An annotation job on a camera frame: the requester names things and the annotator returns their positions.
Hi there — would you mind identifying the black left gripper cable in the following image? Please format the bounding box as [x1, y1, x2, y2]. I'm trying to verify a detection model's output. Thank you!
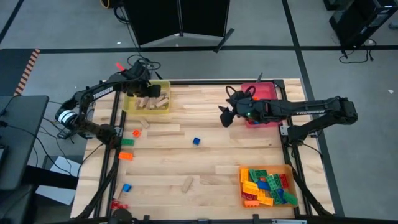
[136, 58, 162, 71]

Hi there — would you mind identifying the white paper sheet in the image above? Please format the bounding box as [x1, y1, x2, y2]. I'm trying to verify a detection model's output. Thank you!
[35, 155, 82, 207]

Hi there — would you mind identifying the yellow translucent plastic bin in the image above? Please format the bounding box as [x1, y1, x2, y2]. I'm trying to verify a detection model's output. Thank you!
[122, 80, 172, 115]

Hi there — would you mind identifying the black floor cable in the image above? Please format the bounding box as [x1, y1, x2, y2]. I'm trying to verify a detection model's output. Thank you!
[338, 39, 377, 65]
[112, 4, 162, 81]

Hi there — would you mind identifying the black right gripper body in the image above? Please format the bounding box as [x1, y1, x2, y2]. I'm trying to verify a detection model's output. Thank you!
[228, 91, 270, 123]

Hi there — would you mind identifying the black side desk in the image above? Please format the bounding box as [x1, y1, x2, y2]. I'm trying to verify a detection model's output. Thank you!
[0, 95, 50, 191]

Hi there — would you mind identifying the black folding screen panel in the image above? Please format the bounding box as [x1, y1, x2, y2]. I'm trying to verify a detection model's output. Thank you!
[179, 0, 236, 53]
[123, 0, 182, 47]

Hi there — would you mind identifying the orange translucent plastic bin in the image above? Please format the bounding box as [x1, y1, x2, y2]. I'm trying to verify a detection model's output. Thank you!
[237, 164, 299, 209]

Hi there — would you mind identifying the pink translucent plastic bin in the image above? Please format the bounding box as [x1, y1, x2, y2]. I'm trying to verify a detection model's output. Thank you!
[241, 82, 283, 129]

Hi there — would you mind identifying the black equipment rack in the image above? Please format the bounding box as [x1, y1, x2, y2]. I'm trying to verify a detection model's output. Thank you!
[328, 0, 398, 48]

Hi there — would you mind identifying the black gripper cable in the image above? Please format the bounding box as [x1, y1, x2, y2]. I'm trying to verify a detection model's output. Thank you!
[136, 58, 162, 71]
[225, 85, 256, 99]

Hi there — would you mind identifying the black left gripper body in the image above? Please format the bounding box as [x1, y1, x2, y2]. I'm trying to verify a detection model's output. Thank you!
[125, 78, 163, 99]

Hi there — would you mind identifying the black floor mat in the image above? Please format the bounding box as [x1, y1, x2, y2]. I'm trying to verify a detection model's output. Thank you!
[0, 48, 35, 96]

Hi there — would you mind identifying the large yellow plastic brick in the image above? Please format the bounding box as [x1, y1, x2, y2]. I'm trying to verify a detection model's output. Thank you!
[257, 195, 274, 207]

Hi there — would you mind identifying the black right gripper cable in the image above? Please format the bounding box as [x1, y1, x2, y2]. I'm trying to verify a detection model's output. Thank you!
[225, 85, 256, 99]

